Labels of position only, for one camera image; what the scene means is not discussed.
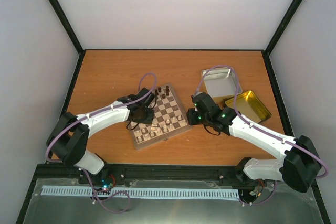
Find blue cable duct strip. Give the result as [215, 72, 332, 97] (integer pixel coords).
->
[40, 185, 239, 201]

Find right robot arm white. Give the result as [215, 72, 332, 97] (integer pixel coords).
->
[187, 92, 323, 193]

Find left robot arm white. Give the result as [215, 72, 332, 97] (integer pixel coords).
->
[46, 88, 156, 184]

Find black frame post right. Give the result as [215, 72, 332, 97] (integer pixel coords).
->
[265, 0, 321, 54]

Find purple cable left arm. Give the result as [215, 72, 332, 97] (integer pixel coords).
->
[45, 72, 158, 214]

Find black frame post left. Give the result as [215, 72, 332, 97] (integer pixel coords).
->
[33, 0, 86, 54]

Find dark chess pieces rows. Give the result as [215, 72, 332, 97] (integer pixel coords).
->
[154, 85, 170, 100]

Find gold tin lid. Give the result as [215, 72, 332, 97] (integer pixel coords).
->
[236, 90, 271, 123]

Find wooden chess board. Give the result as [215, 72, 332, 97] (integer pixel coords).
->
[127, 83, 192, 150]

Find black frame post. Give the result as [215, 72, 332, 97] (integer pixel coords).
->
[265, 0, 321, 54]
[33, 0, 86, 54]

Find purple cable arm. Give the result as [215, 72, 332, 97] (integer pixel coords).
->
[194, 64, 330, 206]
[45, 72, 158, 214]

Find open silver tin box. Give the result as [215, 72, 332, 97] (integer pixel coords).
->
[201, 67, 242, 100]

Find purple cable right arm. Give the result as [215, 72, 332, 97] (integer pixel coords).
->
[194, 64, 330, 206]

